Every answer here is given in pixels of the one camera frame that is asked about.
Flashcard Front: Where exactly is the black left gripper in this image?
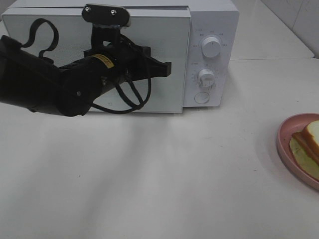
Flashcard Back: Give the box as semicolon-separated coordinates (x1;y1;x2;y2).
82;3;172;85

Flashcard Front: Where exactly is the white microwave door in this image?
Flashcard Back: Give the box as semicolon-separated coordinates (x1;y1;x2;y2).
2;7;190;113

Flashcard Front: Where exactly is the white timer knob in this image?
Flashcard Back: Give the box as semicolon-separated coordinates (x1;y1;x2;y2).
198;69;215;87

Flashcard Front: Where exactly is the round white door button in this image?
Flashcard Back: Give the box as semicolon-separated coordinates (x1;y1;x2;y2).
194;92;210;104

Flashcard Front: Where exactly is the pink round plate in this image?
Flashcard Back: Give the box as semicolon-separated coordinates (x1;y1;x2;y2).
276;113;319;191

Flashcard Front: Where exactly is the white bread sandwich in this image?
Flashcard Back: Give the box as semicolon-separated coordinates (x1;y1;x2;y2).
289;120;319;181

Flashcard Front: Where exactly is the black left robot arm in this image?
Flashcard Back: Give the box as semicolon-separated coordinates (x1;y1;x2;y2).
0;4;171;117

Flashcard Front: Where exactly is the white microwave oven body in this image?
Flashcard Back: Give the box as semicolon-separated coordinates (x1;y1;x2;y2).
1;0;239;110

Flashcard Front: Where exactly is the upper white power knob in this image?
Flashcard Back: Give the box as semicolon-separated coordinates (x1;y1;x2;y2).
201;36;221;58

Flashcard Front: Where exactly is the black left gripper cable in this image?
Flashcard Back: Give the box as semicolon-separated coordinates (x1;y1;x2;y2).
21;18;153;114

